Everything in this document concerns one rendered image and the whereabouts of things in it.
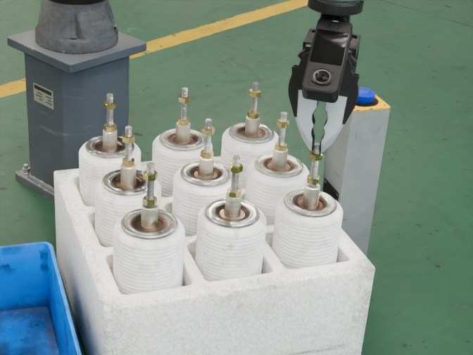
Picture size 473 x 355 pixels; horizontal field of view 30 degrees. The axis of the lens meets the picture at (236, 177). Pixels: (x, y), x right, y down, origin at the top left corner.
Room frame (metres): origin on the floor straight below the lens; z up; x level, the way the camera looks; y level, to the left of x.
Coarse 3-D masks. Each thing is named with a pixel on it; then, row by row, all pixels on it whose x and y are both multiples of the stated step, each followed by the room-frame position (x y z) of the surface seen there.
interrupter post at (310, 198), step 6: (306, 186) 1.09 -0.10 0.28; (318, 186) 1.09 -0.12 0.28; (306, 192) 1.09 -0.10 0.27; (312, 192) 1.08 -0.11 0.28; (318, 192) 1.09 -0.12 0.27; (306, 198) 1.09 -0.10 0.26; (312, 198) 1.08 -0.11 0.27; (318, 198) 1.09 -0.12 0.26; (306, 204) 1.09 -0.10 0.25; (312, 204) 1.08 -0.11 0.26
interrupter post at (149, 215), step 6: (156, 204) 1.01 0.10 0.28; (144, 210) 1.00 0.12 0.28; (150, 210) 1.00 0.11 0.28; (156, 210) 1.00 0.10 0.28; (144, 216) 1.00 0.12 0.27; (150, 216) 1.00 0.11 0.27; (156, 216) 1.00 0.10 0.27; (144, 222) 1.00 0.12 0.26; (150, 222) 1.00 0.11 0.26; (156, 222) 1.00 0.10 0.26; (150, 228) 1.00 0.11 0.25
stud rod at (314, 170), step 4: (316, 144) 1.09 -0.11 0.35; (316, 148) 1.09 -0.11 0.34; (316, 152) 1.09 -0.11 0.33; (312, 160) 1.09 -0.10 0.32; (312, 164) 1.09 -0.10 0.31; (316, 164) 1.09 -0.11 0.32; (312, 168) 1.09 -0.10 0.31; (316, 168) 1.09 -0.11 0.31; (312, 172) 1.09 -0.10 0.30; (316, 172) 1.09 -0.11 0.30; (312, 176) 1.09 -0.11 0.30; (316, 176) 1.09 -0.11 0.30
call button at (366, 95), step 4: (360, 88) 1.35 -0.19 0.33; (364, 88) 1.35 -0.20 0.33; (360, 92) 1.33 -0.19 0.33; (364, 92) 1.33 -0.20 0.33; (368, 92) 1.33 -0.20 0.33; (372, 92) 1.34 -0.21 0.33; (360, 96) 1.32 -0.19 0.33; (364, 96) 1.32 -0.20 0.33; (368, 96) 1.32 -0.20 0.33; (372, 96) 1.32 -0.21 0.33; (360, 100) 1.32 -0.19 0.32; (364, 100) 1.32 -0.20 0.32; (368, 100) 1.32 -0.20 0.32
